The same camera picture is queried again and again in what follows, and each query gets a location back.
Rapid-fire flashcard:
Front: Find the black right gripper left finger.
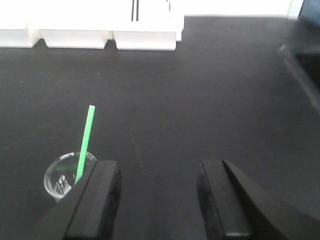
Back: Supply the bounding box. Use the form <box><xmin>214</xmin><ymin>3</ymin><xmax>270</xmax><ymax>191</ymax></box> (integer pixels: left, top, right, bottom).
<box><xmin>32</xmin><ymin>160</ymin><xmax>121</xmax><ymax>240</ymax></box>

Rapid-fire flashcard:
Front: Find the glass beaker front right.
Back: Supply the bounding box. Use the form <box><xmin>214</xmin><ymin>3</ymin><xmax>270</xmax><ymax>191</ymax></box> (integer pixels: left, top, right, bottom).
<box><xmin>43</xmin><ymin>151</ymin><xmax>98</xmax><ymax>201</ymax></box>

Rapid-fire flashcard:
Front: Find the right white storage bin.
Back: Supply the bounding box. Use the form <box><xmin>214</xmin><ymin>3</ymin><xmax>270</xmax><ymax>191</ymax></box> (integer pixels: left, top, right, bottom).
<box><xmin>105</xmin><ymin>0</ymin><xmax>185</xmax><ymax>51</ymax></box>

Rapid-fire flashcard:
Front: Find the middle white storage bin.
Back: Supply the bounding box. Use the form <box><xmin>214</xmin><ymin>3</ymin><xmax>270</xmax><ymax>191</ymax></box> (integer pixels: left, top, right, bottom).
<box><xmin>29</xmin><ymin>0</ymin><xmax>112</xmax><ymax>49</ymax></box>

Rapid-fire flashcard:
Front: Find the black wire tripod stand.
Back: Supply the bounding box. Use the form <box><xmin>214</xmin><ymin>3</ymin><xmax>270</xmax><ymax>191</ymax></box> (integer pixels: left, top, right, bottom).
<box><xmin>131</xmin><ymin>0</ymin><xmax>140</xmax><ymax>22</ymax></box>

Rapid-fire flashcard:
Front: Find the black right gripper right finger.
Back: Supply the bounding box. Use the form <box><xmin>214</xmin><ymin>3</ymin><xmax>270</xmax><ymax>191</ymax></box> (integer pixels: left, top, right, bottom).
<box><xmin>197</xmin><ymin>159</ymin><xmax>320</xmax><ymax>240</ymax></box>

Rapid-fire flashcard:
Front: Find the green plastic spoon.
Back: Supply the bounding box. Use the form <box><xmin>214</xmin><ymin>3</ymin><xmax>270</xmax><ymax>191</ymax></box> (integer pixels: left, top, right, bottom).
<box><xmin>74</xmin><ymin>105</ymin><xmax>96</xmax><ymax>184</ymax></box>

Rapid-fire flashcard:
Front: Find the white storage bin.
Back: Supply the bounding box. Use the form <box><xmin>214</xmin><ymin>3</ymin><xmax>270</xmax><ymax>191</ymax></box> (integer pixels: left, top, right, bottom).
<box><xmin>105</xmin><ymin>0</ymin><xmax>185</xmax><ymax>51</ymax></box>
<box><xmin>0</xmin><ymin>0</ymin><xmax>41</xmax><ymax>48</ymax></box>
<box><xmin>29</xmin><ymin>0</ymin><xmax>112</xmax><ymax>49</ymax></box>

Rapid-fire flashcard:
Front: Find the blue panel at right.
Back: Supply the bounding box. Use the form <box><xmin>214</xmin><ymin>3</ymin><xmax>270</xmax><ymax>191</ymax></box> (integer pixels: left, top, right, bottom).
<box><xmin>298</xmin><ymin>0</ymin><xmax>320</xmax><ymax>23</ymax></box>

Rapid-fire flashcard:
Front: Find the left white storage bin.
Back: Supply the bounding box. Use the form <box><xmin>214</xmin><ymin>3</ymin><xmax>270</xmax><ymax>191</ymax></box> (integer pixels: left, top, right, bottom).
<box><xmin>0</xmin><ymin>0</ymin><xmax>41</xmax><ymax>48</ymax></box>

